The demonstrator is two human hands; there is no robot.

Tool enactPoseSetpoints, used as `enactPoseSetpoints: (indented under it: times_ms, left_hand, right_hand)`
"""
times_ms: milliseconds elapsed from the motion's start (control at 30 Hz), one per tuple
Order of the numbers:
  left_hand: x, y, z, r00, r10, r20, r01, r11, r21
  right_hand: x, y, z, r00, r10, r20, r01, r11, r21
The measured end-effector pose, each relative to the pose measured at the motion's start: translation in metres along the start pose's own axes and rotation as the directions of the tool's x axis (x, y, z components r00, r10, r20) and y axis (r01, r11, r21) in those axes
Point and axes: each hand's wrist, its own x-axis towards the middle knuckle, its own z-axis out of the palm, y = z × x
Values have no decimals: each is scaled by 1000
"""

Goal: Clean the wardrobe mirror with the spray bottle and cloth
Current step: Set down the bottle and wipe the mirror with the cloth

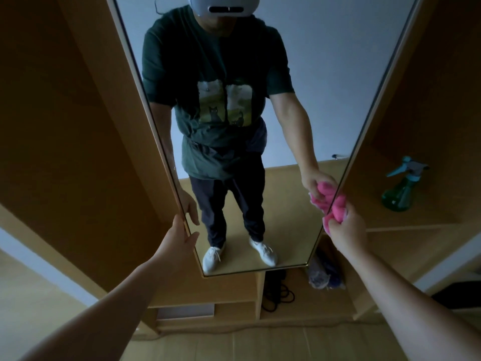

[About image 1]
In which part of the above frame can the person's right hand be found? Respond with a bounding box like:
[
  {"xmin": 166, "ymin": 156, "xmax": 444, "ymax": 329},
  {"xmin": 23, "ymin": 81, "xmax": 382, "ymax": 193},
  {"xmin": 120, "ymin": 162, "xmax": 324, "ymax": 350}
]
[{"xmin": 327, "ymin": 201, "xmax": 369, "ymax": 257}]

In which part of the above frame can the person's left hand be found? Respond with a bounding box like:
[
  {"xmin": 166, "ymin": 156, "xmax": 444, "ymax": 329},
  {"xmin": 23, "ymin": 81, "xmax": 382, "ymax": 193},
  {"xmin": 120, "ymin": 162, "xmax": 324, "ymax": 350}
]
[{"xmin": 151, "ymin": 214, "xmax": 200, "ymax": 277}]

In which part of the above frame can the pink cleaning cloth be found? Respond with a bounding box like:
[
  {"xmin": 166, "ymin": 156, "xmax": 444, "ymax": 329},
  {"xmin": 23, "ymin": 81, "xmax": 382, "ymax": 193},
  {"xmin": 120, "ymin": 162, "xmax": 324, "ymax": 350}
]
[{"xmin": 322, "ymin": 194, "xmax": 347, "ymax": 236}]

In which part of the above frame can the tall gold-framed mirror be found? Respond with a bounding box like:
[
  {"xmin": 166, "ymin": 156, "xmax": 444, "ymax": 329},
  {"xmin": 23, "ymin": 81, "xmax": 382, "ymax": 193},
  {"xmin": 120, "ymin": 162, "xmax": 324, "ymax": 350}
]
[{"xmin": 105, "ymin": 0, "xmax": 426, "ymax": 278}]

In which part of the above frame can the person's right forearm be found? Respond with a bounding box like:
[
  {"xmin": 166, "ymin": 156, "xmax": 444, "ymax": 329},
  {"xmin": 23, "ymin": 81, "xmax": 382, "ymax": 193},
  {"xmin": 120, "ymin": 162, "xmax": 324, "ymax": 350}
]
[{"xmin": 337, "ymin": 244, "xmax": 481, "ymax": 361}]

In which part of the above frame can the person's left forearm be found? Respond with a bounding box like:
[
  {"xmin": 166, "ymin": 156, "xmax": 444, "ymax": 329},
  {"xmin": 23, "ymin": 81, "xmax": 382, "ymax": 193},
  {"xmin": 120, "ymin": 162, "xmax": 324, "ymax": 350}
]
[{"xmin": 18, "ymin": 256, "xmax": 172, "ymax": 361}]

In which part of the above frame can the grey and blue bag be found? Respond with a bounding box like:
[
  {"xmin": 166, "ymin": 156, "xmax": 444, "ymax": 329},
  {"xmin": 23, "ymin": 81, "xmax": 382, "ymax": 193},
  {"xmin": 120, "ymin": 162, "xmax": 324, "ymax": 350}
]
[{"xmin": 306, "ymin": 247, "xmax": 346, "ymax": 291}]

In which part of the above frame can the green spray bottle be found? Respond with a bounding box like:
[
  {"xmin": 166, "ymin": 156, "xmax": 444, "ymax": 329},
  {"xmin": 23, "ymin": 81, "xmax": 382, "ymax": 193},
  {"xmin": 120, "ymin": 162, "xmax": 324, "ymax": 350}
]
[{"xmin": 381, "ymin": 156, "xmax": 430, "ymax": 213}]

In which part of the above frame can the wooden shelf unit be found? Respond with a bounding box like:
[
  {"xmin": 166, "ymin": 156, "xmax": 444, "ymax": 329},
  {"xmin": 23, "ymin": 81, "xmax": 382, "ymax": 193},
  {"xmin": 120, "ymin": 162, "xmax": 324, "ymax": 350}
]
[{"xmin": 0, "ymin": 0, "xmax": 481, "ymax": 339}]

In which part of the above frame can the black coiled cable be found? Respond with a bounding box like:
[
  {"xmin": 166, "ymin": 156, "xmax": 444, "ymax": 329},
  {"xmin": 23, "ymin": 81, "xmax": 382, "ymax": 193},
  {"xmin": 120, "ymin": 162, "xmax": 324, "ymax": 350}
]
[{"xmin": 261, "ymin": 270, "xmax": 296, "ymax": 313}]

